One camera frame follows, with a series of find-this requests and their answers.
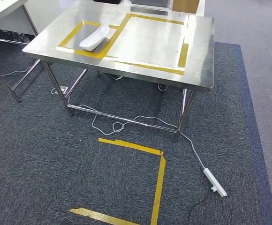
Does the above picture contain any white plastic panel part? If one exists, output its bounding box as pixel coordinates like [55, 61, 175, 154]
[79, 22, 110, 52]

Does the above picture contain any steel workbench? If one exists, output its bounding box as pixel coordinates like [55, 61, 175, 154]
[22, 0, 215, 143]

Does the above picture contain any yellow floor tape marking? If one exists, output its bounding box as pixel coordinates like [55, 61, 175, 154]
[69, 137, 166, 225]

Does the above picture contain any wide yellow tape outline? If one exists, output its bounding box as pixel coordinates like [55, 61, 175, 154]
[56, 13, 189, 76]

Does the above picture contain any floor power socket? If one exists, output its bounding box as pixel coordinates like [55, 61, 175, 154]
[54, 86, 68, 95]

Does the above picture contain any brown cardboard box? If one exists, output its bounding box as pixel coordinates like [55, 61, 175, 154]
[171, 0, 200, 15]

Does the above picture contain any white power strip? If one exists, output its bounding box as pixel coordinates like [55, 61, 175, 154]
[202, 168, 227, 198]

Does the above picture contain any white table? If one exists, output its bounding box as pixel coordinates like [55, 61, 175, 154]
[195, 0, 205, 17]

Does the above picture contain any white cabinet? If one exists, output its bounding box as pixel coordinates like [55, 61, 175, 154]
[0, 0, 76, 36]

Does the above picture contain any white power strip cable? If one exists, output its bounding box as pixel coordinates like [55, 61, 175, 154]
[77, 104, 205, 171]

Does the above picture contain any long black floor cable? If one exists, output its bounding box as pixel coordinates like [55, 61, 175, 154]
[187, 189, 213, 225]

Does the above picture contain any thin white floor cable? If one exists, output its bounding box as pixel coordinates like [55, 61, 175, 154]
[0, 66, 33, 82]

